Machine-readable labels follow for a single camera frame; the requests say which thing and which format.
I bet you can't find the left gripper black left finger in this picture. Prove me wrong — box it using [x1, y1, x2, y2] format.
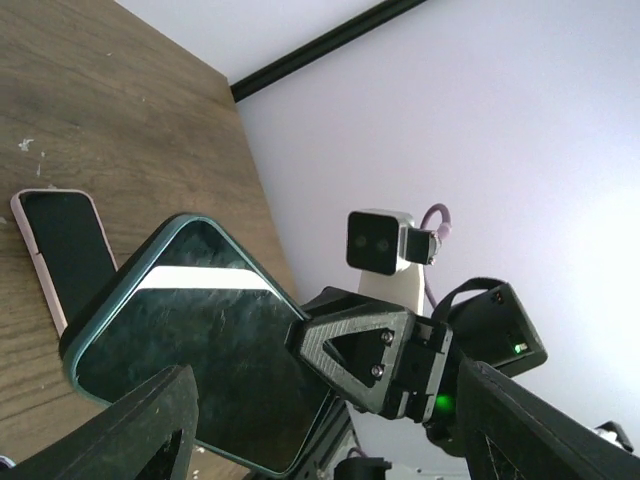
[14, 366, 198, 479]

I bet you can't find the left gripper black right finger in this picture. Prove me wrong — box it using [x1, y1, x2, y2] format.
[457, 359, 639, 479]

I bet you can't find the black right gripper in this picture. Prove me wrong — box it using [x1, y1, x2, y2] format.
[286, 287, 453, 424]

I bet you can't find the black phone case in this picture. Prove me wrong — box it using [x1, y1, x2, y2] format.
[58, 213, 356, 480]

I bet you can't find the teal-edged smartphone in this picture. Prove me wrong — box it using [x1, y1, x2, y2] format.
[64, 214, 336, 476]

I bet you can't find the pink phone case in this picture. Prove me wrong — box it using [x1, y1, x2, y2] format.
[10, 188, 120, 341]

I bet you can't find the black smartphone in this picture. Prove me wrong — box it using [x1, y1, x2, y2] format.
[19, 192, 117, 324]

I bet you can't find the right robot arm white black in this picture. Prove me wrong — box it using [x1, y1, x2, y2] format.
[287, 278, 639, 479]

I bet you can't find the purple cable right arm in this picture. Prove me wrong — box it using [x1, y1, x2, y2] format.
[419, 202, 454, 311]

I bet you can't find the black aluminium frame rail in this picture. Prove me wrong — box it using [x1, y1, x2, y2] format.
[231, 0, 426, 103]

